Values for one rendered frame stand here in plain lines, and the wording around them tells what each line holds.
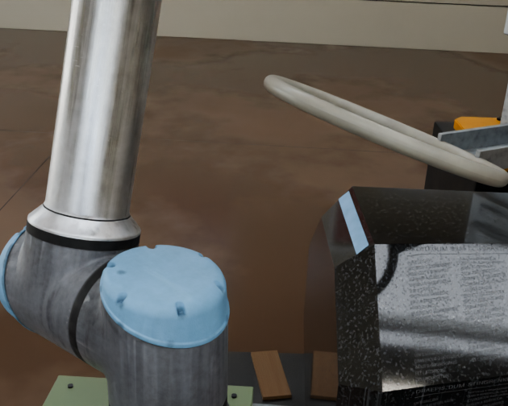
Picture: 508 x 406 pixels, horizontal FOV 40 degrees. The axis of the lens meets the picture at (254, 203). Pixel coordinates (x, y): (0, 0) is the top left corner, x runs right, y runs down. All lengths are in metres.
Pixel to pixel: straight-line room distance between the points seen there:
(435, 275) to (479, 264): 0.12
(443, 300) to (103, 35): 1.09
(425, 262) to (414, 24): 6.32
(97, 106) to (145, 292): 0.24
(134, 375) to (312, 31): 7.14
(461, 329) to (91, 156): 1.06
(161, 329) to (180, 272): 0.08
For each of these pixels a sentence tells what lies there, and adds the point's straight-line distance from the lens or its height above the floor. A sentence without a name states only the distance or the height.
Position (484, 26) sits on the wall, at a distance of 8.06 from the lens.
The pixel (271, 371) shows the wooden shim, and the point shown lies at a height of 0.03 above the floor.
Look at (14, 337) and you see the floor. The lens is 2.85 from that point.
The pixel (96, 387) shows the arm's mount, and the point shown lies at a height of 0.92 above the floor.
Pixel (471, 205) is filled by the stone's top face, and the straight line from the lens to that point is 1.96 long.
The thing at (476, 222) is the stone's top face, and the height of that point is 0.84.
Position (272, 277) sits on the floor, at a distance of 3.13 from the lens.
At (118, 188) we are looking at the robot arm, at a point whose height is 1.25.
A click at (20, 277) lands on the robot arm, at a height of 1.14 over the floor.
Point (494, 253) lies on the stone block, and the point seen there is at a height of 0.82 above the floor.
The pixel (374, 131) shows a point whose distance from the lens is 1.10.
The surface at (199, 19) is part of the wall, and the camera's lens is 7.88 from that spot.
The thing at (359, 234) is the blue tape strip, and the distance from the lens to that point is 1.76.
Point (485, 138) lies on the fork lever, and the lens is 1.63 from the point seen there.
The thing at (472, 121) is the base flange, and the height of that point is 0.78.
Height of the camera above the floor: 1.62
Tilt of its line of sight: 25 degrees down
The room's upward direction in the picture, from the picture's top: 2 degrees clockwise
